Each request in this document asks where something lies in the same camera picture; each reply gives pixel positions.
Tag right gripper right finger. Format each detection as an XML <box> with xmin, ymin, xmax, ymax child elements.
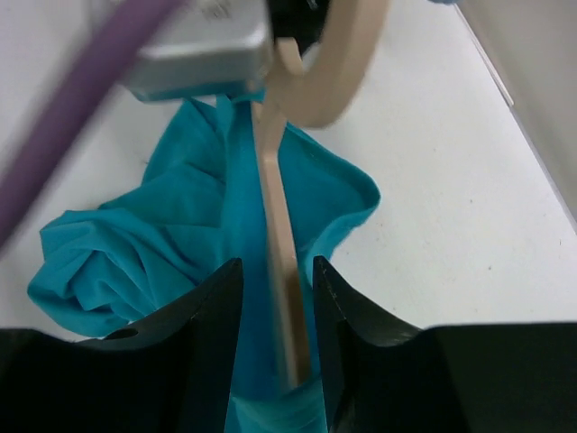
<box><xmin>313</xmin><ymin>256</ymin><xmax>576</xmax><ymax>432</ymax></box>

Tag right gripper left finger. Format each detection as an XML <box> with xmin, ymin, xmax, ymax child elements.
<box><xmin>1</xmin><ymin>259</ymin><xmax>243</xmax><ymax>432</ymax></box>

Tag teal t shirt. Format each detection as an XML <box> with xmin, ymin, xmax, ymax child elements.
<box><xmin>28</xmin><ymin>97</ymin><xmax>380</xmax><ymax>432</ymax></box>

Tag beige hanger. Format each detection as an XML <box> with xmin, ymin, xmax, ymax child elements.
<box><xmin>252</xmin><ymin>1</ymin><xmax>390</xmax><ymax>390</ymax></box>

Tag aluminium rail right edge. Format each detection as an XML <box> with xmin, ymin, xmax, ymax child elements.
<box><xmin>458</xmin><ymin>1</ymin><xmax>576</xmax><ymax>216</ymax></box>

